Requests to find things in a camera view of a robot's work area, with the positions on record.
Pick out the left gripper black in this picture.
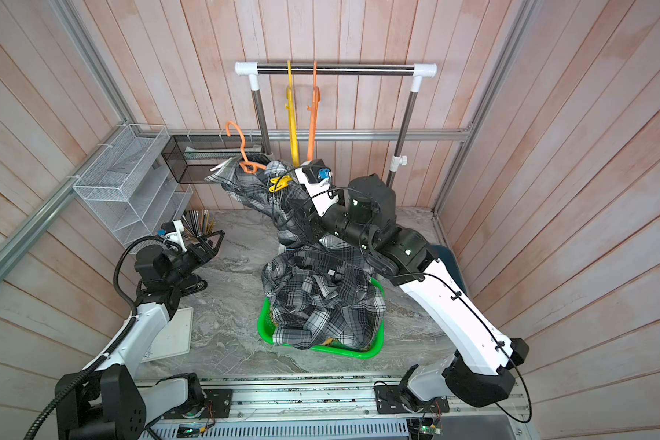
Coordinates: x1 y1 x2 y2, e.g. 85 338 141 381
165 230 226 285

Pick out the grey plaid shirt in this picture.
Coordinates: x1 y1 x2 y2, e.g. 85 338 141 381
205 157 335 248
261 247 386 351

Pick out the orange hanger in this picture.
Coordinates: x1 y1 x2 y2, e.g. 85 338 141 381
225 120 266 174
306 62 321 161

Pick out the yellow plastic hanger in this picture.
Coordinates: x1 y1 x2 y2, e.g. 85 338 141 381
285 60 301 167

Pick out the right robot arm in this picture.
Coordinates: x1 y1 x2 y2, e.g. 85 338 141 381
291 165 530 408

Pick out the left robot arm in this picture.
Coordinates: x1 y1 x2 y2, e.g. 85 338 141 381
25 223 221 439

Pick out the pink pencil cup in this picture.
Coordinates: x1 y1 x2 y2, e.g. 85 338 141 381
181 210 215 238

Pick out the white booklet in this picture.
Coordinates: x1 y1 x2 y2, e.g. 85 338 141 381
142 307 194 362

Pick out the dark teal tray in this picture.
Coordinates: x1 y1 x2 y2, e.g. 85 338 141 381
433 245 467 293

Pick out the metal clothes rack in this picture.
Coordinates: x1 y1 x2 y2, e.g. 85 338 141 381
235 62 437 186

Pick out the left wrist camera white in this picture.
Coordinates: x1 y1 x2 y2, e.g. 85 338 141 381
159 220 186 252

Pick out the black mesh wall basket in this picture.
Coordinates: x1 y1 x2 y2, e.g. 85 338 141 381
161 134 242 184

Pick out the white wire mesh shelf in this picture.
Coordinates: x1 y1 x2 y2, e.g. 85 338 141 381
73 124 194 247

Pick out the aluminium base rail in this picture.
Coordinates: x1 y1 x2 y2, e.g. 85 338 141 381
137 372 538 439

